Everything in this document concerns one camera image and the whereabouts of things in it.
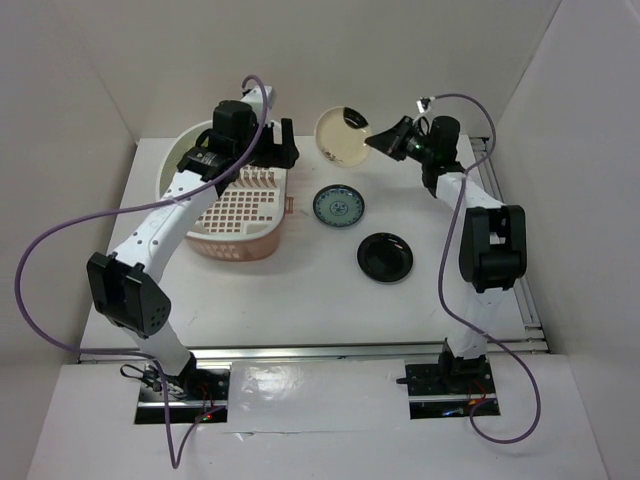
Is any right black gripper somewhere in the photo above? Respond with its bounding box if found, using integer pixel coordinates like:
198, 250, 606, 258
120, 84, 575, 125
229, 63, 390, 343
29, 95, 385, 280
366, 116, 434, 165

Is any cream plate with black patch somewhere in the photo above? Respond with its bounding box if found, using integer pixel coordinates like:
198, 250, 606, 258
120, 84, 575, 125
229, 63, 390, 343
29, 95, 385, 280
314, 106, 372, 168

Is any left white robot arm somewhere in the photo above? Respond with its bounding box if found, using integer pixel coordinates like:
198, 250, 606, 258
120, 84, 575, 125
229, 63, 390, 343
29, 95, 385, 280
87, 90, 299, 399

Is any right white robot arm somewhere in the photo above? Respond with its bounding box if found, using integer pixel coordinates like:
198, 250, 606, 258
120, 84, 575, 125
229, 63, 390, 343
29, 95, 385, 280
364, 116, 527, 395

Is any white pink dish rack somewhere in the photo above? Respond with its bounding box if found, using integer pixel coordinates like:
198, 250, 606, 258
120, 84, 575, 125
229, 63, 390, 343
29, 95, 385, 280
156, 119, 299, 262

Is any blue patterned plate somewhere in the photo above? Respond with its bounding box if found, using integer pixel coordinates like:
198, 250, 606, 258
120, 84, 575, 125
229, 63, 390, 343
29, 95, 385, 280
312, 184, 366, 229

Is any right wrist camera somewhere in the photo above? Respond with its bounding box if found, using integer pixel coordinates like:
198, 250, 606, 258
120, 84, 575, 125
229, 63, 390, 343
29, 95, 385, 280
416, 97, 435, 114

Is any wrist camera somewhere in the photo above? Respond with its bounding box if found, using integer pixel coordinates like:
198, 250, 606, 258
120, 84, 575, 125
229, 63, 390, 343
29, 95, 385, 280
416, 97, 435, 114
241, 86, 277, 118

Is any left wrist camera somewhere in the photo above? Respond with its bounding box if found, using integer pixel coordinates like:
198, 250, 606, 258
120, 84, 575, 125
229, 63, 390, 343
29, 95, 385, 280
241, 86, 277, 118

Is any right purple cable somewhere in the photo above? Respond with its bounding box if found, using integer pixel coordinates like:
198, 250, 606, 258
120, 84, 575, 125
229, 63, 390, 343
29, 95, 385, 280
429, 92, 543, 444

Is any purple cable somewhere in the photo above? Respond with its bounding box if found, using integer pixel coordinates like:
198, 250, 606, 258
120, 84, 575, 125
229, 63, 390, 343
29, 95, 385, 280
13, 74, 276, 469
429, 92, 543, 444

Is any aluminium rail frame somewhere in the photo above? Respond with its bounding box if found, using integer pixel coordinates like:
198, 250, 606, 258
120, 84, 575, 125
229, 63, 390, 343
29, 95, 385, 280
74, 134, 551, 365

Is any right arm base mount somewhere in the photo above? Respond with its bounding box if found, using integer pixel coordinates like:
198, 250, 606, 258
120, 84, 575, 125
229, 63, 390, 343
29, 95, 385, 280
395, 362, 501, 420

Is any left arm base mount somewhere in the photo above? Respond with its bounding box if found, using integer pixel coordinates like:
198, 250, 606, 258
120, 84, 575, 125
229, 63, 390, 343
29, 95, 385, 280
119, 364, 231, 425

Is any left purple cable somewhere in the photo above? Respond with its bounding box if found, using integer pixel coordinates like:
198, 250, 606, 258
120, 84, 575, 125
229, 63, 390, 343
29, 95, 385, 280
13, 74, 276, 469

